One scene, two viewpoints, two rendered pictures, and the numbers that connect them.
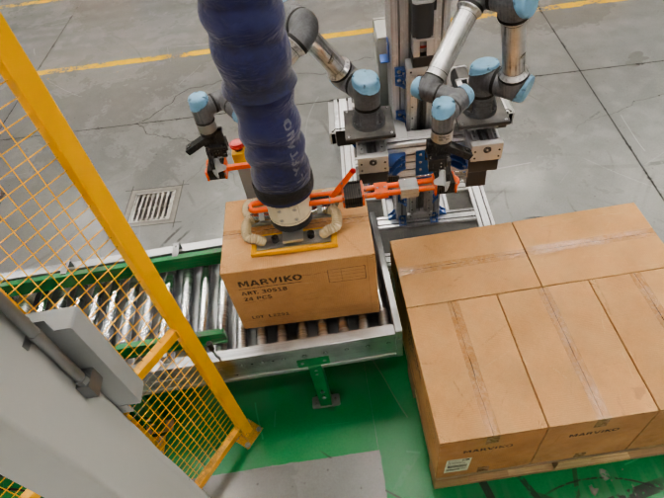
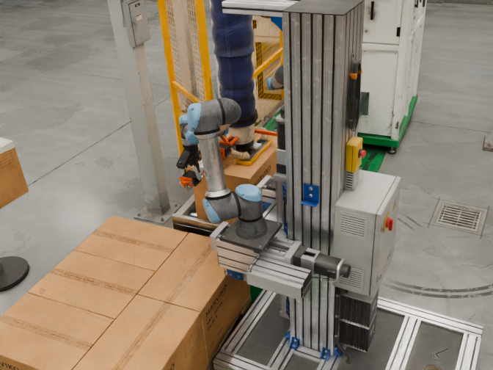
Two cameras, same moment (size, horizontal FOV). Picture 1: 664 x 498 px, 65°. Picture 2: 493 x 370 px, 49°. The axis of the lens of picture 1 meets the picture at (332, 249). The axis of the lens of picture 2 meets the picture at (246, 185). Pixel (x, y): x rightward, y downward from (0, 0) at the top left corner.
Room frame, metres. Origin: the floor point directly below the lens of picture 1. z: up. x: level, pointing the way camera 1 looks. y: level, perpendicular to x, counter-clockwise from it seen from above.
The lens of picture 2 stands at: (2.72, -2.63, 2.53)
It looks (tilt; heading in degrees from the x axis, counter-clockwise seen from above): 31 degrees down; 114
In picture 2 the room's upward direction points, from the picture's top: 4 degrees counter-clockwise
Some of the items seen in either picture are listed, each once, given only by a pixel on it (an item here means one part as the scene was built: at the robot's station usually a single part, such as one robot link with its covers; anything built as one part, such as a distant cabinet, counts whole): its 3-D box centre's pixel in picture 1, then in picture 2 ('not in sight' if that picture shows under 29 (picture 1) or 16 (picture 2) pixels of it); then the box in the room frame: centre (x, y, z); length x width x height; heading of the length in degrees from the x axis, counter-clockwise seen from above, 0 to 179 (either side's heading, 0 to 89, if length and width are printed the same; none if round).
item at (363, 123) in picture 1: (368, 112); not in sight; (1.94, -0.26, 1.09); 0.15 x 0.15 x 0.10
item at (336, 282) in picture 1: (302, 257); (243, 178); (1.46, 0.13, 0.75); 0.60 x 0.40 x 0.40; 87
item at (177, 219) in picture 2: (384, 269); (221, 227); (1.45, -0.22, 0.58); 0.70 x 0.03 x 0.06; 179
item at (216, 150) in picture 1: (214, 141); not in sight; (1.74, 0.39, 1.22); 0.09 x 0.08 x 0.12; 87
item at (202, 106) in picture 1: (202, 108); not in sight; (1.74, 0.39, 1.38); 0.09 x 0.08 x 0.11; 118
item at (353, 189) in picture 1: (352, 194); (221, 149); (1.45, -0.12, 1.08); 0.10 x 0.08 x 0.06; 176
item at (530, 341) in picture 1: (541, 330); (128, 316); (1.13, -0.87, 0.34); 1.20 x 1.00 x 0.40; 89
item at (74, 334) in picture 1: (62, 365); (137, 21); (0.55, 0.55, 1.62); 0.20 x 0.05 x 0.30; 89
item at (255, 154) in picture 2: not in sight; (254, 148); (1.56, 0.13, 0.98); 0.34 x 0.10 x 0.05; 86
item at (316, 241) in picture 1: (293, 238); not in sight; (1.37, 0.14, 0.98); 0.34 x 0.10 x 0.05; 86
